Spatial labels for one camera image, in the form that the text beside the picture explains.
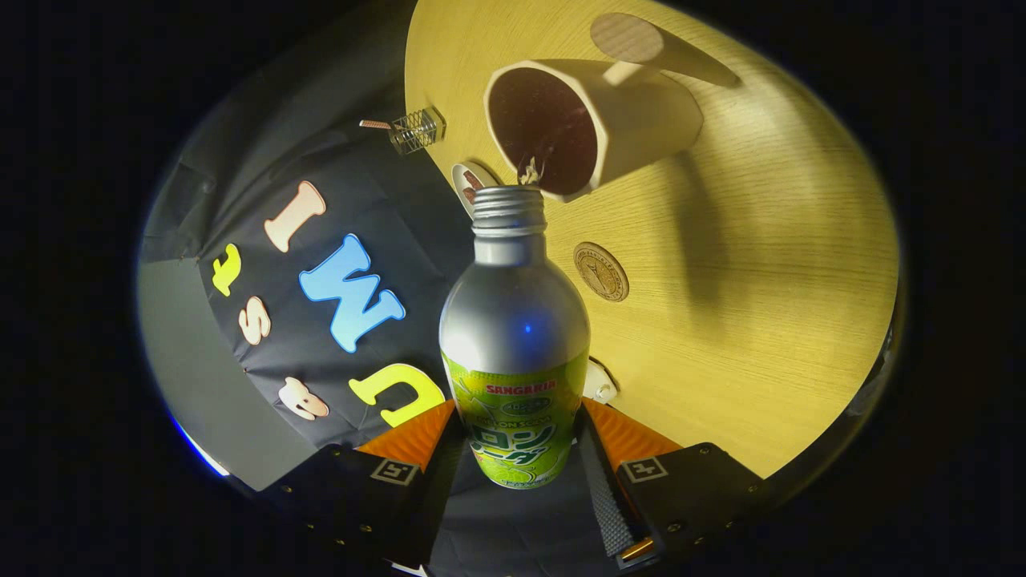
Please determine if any white toaster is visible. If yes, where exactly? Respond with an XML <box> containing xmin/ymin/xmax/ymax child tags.
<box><xmin>584</xmin><ymin>357</ymin><xmax>620</xmax><ymax>404</ymax></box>

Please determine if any silver green juice bottle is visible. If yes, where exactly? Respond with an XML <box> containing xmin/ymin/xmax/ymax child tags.
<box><xmin>438</xmin><ymin>185</ymin><xmax>592</xmax><ymax>490</ymax></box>

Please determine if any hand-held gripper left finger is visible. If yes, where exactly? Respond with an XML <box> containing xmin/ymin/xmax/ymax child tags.
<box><xmin>265</xmin><ymin>399</ymin><xmax>467</xmax><ymax>566</ymax></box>

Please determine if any beige cup wooden handle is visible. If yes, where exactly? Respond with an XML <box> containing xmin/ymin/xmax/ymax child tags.
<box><xmin>483</xmin><ymin>12</ymin><xmax>742</xmax><ymax>203</ymax></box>

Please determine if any white oval plate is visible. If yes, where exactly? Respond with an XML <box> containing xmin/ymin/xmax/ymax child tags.
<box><xmin>450</xmin><ymin>161</ymin><xmax>502</xmax><ymax>217</ymax></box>

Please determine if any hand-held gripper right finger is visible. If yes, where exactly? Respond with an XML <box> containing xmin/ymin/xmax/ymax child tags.
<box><xmin>574</xmin><ymin>397</ymin><xmax>766</xmax><ymax>568</ymax></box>

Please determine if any wire mesh holder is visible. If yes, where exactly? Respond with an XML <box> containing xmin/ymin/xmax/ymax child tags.
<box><xmin>389</xmin><ymin>107</ymin><xmax>446</xmax><ymax>155</ymax></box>

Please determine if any round brown coaster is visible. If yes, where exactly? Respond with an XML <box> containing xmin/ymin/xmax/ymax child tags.
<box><xmin>573</xmin><ymin>241</ymin><xmax>630</xmax><ymax>303</ymax></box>

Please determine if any wooden table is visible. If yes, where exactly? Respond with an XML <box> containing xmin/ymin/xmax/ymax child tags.
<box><xmin>405</xmin><ymin>0</ymin><xmax>900</xmax><ymax>479</ymax></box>

